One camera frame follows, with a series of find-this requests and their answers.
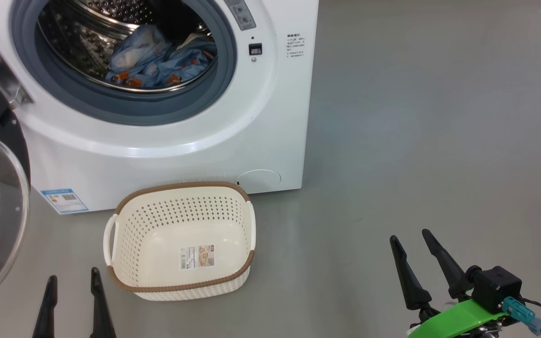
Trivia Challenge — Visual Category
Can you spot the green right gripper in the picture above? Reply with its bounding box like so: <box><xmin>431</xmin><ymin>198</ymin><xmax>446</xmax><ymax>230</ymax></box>
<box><xmin>389</xmin><ymin>229</ymin><xmax>508</xmax><ymax>338</ymax></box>

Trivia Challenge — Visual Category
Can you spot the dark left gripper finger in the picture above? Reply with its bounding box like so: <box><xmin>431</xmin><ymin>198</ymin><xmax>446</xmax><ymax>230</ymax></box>
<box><xmin>90</xmin><ymin>267</ymin><xmax>117</xmax><ymax>338</ymax></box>
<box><xmin>32</xmin><ymin>275</ymin><xmax>58</xmax><ymax>338</ymax></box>

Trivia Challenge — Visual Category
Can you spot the blue cartoon print garment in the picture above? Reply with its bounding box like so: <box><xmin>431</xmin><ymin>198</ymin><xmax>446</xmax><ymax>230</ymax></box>
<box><xmin>105</xmin><ymin>24</ymin><xmax>173</xmax><ymax>89</ymax></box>

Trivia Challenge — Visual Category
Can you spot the blue and cream cartoon garment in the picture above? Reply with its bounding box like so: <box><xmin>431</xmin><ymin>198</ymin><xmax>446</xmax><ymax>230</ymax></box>
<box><xmin>155</xmin><ymin>34</ymin><xmax>218</xmax><ymax>87</ymax></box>

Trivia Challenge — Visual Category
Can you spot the basket product label sticker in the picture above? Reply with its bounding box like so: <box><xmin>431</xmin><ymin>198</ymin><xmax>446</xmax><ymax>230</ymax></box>
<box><xmin>179</xmin><ymin>245</ymin><xmax>216</xmax><ymax>271</ymax></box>

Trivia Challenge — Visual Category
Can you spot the cream laundry basket brown rim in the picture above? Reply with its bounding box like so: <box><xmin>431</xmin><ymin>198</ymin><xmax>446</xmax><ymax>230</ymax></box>
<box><xmin>103</xmin><ymin>181</ymin><xmax>256</xmax><ymax>301</ymax></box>

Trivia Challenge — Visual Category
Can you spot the white washing machine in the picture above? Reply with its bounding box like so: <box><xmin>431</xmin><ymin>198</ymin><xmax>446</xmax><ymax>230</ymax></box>
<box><xmin>0</xmin><ymin>0</ymin><xmax>320</xmax><ymax>215</ymax></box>

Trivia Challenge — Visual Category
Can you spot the blue energy label sticker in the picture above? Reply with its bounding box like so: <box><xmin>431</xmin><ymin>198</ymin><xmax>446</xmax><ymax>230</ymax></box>
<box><xmin>40</xmin><ymin>188</ymin><xmax>89</xmax><ymax>215</ymax></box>

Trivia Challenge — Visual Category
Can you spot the round white filter cover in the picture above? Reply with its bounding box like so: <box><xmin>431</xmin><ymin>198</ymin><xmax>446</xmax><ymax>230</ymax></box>
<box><xmin>237</xmin><ymin>169</ymin><xmax>282</xmax><ymax>194</ymax></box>

